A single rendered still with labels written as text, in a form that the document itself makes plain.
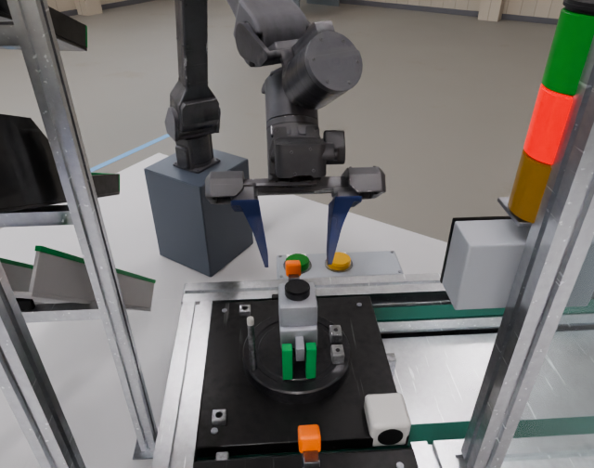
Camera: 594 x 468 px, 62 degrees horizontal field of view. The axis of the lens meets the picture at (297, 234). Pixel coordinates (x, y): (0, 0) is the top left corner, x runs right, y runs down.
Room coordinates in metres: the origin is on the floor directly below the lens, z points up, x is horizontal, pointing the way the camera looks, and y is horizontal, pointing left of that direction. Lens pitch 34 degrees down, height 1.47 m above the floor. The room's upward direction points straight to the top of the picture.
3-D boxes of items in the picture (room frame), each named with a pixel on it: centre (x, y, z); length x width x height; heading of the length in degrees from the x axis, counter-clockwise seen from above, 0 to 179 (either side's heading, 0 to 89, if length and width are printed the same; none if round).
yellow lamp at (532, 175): (0.34, -0.20, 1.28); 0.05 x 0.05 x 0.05
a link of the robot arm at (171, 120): (0.85, 0.18, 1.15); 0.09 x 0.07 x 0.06; 120
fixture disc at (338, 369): (0.45, 0.00, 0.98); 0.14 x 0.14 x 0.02
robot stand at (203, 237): (0.85, 0.19, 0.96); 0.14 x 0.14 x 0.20; 58
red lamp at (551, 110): (0.34, -0.20, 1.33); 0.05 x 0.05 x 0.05
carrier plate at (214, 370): (0.45, 0.00, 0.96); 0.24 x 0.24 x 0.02; 4
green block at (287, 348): (0.40, 0.01, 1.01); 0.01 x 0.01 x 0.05; 4
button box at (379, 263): (0.67, -0.07, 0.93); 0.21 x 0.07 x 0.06; 94
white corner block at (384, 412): (0.36, -0.10, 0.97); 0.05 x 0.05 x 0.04; 4
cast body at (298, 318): (0.44, 0.00, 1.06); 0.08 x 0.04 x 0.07; 4
